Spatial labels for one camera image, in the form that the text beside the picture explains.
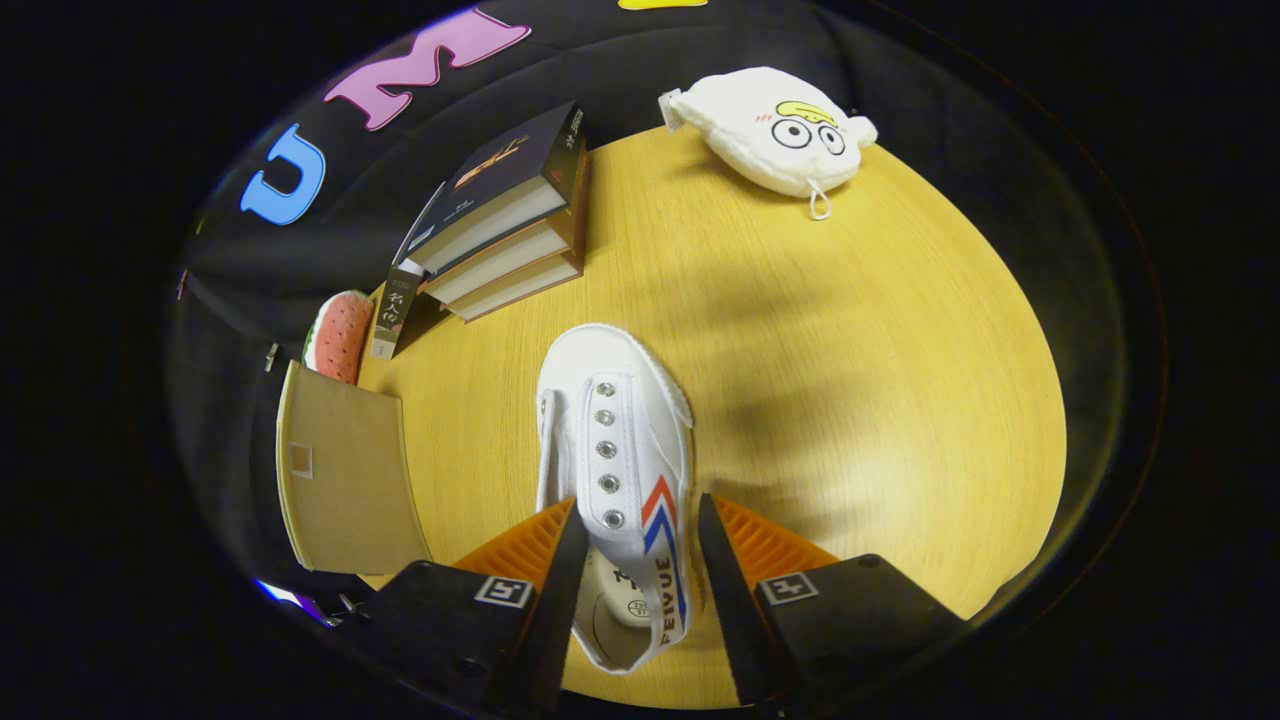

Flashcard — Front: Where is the computer monitor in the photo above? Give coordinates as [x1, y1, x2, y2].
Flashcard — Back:
[255, 578, 331, 626]

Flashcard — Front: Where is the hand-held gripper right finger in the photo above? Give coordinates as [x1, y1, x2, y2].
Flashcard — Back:
[697, 493, 971, 706]

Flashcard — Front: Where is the black hardcover book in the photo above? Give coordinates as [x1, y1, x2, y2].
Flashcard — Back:
[405, 101, 589, 274]

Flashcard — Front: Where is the beige fabric storage box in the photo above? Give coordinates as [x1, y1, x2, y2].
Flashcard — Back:
[275, 360, 433, 577]

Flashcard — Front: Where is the white canvas shoe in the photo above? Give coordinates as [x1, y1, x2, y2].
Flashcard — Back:
[535, 323, 696, 676]

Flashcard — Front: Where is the white plush pouch with eyes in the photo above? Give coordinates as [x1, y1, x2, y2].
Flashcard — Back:
[658, 66, 879, 221]

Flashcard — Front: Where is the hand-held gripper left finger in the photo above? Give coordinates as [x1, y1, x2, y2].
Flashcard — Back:
[335, 497, 591, 713]

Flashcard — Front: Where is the white book with portrait cover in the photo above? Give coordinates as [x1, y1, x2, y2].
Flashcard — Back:
[370, 182, 451, 359]

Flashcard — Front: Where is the brown-edged book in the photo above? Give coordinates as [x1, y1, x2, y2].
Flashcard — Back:
[440, 250, 586, 323]
[420, 165, 591, 306]

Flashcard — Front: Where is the watermelon slice plush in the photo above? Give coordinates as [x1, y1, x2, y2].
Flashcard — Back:
[302, 290, 375, 386]

